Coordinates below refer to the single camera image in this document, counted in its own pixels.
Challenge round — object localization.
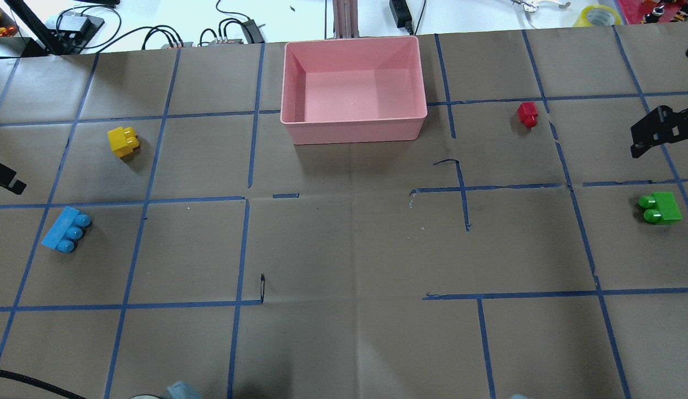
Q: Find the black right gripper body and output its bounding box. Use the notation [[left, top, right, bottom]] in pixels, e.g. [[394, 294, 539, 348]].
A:
[[630, 105, 688, 151]]

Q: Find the green toy block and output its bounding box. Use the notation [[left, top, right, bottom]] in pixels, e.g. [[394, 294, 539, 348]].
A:
[[638, 191, 683, 225]]

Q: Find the blue toy block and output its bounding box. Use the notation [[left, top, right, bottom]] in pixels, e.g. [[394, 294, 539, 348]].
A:
[[41, 206, 92, 253]]

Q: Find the red toy block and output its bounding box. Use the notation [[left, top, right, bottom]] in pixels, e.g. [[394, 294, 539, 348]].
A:
[[517, 101, 539, 129]]

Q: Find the yellow toy block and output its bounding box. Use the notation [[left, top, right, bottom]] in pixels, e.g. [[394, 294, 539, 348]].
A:
[[106, 127, 140, 158]]

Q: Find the black device box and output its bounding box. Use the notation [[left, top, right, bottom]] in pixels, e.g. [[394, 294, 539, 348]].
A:
[[53, 11, 105, 42]]

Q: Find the pink plastic box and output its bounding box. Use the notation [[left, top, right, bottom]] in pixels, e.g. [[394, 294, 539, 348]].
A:
[[280, 36, 427, 146]]

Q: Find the red parts tray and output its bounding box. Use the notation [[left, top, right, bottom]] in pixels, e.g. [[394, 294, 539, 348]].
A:
[[615, 0, 688, 25]]

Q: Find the yellow tape roll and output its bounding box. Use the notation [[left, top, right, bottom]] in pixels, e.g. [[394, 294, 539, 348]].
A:
[[573, 3, 622, 27]]

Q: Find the grabber reach tool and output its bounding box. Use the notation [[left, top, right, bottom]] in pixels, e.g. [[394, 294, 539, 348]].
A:
[[511, 0, 571, 24]]

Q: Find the black power adapter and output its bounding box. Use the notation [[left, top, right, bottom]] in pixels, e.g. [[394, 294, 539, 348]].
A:
[[389, 0, 413, 32]]

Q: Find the black usb hub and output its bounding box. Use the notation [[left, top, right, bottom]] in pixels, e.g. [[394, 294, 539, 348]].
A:
[[241, 19, 266, 44]]

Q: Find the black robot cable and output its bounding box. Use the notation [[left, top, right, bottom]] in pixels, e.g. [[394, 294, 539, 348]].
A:
[[0, 367, 89, 399]]

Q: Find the aluminium frame post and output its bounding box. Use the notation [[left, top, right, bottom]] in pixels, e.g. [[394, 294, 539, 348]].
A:
[[333, 0, 359, 39]]

